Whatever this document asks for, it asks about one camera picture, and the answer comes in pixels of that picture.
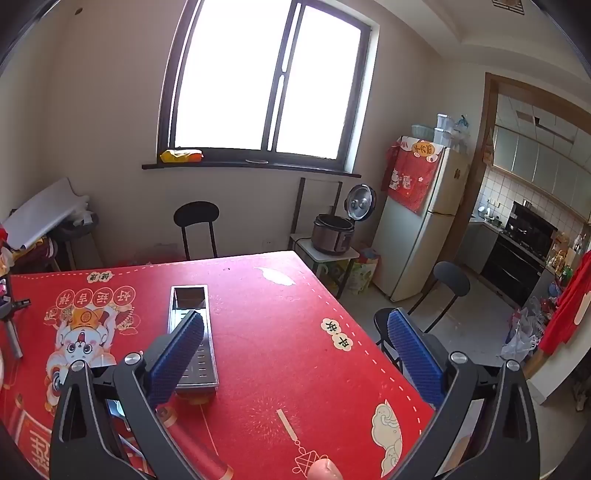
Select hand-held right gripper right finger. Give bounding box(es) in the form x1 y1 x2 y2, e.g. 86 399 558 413
387 307 542 480

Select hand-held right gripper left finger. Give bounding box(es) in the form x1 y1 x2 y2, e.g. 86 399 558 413
50 311 227 480

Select stainless steel utensil tray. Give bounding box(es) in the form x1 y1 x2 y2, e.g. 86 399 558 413
167 285 220 394

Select person's right hand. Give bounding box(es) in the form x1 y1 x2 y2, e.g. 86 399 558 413
308 459 343 480

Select black round-backed chair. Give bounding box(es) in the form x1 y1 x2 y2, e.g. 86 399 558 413
174 201 220 261
373 261 472 374

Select red printed table mat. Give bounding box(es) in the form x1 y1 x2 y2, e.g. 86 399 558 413
0 250 437 480

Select white refrigerator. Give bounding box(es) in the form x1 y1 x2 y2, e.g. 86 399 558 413
372 135 472 302

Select pile of plastic bags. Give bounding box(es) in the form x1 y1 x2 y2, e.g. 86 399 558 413
501 307 541 363

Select black oven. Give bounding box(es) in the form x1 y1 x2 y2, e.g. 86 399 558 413
480 226 548 308

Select silver rice cooker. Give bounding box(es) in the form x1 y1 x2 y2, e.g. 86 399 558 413
311 184 377 256

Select small white side table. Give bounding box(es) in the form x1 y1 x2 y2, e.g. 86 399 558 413
290 233 361 301

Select red hanging garment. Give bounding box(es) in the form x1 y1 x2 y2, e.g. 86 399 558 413
538 251 591 356

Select red printed cloth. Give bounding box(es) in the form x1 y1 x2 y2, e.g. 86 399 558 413
386 136 446 217

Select row of condiment bottles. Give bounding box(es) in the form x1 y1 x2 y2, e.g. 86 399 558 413
549 231 585 278

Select black range hood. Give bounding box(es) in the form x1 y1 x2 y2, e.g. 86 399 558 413
505 200 558 245

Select white folded board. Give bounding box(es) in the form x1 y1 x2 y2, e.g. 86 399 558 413
4 178 90 250

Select yellow packet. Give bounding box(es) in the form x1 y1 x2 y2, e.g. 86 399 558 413
160 148 204 164

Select dark window sill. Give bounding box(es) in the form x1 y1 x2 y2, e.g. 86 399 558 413
141 159 362 180

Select clear plastic bag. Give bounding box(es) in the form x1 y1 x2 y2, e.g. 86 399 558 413
452 114 472 153

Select clear plastic container stack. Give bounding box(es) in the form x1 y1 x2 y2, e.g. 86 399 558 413
433 113 455 146

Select dark framed window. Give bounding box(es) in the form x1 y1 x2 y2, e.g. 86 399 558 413
156 0 380 174

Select black handheld camera mount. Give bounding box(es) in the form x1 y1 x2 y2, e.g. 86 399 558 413
0 277 33 361

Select black metal frame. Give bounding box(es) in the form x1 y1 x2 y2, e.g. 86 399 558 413
293 176 345 236

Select wooden door frame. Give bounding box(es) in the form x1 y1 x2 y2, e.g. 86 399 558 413
455 72 591 278

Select pale kitchen wall cabinets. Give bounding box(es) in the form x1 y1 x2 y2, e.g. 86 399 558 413
489 124 591 213

